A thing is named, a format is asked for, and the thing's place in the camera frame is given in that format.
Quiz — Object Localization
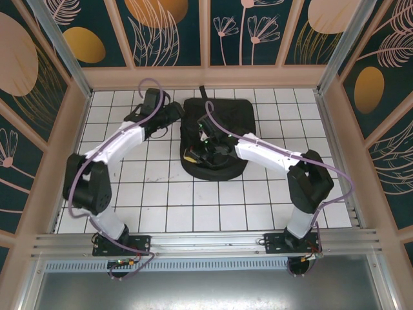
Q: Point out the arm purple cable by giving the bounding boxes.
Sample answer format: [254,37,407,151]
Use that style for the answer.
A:
[205,101,356,279]
[67,78,177,282]

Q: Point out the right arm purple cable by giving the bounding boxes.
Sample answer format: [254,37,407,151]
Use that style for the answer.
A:
[205,101,356,279]

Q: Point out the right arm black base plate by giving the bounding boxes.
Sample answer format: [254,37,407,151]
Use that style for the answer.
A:
[263,231,323,254]

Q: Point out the small connector board with wires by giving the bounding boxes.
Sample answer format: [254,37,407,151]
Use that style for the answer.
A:
[108,258,137,269]
[299,251,323,262]

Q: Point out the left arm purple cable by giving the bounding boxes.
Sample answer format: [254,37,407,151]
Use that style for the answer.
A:
[67,78,177,282]

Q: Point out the grey metal shelf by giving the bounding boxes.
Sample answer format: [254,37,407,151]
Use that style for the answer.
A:
[19,254,398,310]

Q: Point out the aluminium side rail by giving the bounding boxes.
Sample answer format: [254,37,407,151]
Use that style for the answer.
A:
[314,90,366,231]

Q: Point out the aluminium front frame rail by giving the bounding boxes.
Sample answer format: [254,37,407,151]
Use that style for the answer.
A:
[30,228,385,259]

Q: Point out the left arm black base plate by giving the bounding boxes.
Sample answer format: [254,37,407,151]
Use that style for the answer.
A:
[92,234,152,256]

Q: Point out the black backpack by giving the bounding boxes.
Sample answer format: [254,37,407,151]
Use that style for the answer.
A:
[179,85,258,182]

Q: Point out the aluminium corner post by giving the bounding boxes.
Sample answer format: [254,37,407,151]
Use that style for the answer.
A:
[317,0,377,94]
[27,0,94,98]

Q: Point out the slotted grey cable duct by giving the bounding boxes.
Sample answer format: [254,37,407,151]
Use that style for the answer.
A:
[45,260,368,273]

